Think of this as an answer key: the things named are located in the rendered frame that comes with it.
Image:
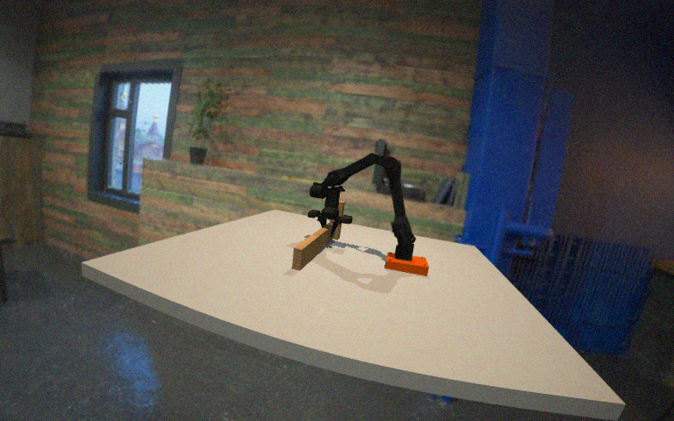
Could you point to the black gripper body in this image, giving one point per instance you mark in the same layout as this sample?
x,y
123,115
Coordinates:
x,y
344,219

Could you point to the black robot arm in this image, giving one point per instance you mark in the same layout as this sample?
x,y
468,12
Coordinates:
x,y
392,168

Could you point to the wooden post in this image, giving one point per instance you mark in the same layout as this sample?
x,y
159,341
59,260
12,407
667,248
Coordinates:
x,y
338,229

